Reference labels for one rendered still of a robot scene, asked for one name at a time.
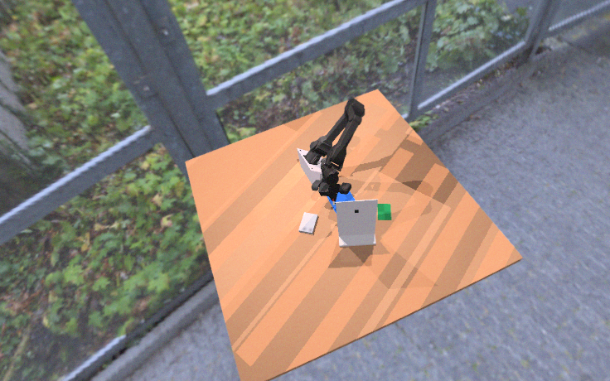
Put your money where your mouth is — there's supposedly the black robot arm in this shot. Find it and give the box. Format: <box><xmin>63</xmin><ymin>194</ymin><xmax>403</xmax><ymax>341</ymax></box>
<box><xmin>303</xmin><ymin>99</ymin><xmax>366</xmax><ymax>196</ymax></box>

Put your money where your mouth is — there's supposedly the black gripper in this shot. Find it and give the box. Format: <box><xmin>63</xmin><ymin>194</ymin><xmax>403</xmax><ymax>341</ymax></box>
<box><xmin>312</xmin><ymin>176</ymin><xmax>351</xmax><ymax>201</ymax></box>

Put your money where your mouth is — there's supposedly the green square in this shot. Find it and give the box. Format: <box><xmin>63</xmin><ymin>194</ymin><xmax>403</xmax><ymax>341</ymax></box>
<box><xmin>378</xmin><ymin>204</ymin><xmax>392</xmax><ymax>220</ymax></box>

